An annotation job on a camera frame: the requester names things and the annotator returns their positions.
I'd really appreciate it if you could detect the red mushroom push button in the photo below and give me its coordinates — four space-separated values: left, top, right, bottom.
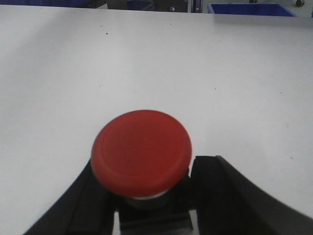
90 110 193 235

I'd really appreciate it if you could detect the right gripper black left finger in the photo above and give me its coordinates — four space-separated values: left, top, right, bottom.
25 163 116 235

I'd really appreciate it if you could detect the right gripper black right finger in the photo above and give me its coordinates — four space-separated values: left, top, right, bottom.
191 156 313 235

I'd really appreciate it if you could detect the blue bin beyond table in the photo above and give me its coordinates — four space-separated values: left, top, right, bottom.
207 3 296 17

